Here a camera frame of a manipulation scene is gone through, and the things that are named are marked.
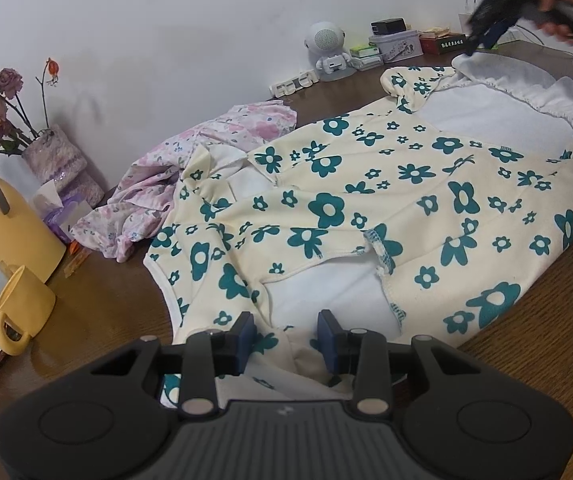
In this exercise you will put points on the yellow mug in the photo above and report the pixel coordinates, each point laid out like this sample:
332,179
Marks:
26,304

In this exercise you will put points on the small black box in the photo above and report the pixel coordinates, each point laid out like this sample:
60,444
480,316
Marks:
390,26

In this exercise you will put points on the yellow thermos jug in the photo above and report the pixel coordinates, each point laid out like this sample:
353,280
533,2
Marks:
24,238

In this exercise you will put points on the white robot figurine speaker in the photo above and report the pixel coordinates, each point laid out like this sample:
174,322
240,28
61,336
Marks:
325,44

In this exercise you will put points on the cream green-flower garment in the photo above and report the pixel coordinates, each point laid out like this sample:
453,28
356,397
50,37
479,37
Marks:
431,211

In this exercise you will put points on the red black box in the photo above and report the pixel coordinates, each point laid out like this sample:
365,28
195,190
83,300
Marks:
431,43

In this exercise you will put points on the green white small boxes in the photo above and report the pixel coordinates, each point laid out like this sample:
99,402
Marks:
365,57

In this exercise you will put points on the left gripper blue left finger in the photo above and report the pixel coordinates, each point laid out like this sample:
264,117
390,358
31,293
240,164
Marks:
241,338

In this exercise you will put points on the white power strip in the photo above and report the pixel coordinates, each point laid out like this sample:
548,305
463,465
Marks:
300,82

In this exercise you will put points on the purple tissue box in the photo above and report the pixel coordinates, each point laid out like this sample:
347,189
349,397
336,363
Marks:
59,214

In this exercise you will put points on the pink fuzzy vase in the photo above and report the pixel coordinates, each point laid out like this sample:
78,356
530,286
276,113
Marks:
52,157

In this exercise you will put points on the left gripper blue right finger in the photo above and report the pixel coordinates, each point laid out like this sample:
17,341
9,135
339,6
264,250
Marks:
333,343

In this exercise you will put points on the pink floral garment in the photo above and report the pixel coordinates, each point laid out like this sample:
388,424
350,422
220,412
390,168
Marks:
143,199

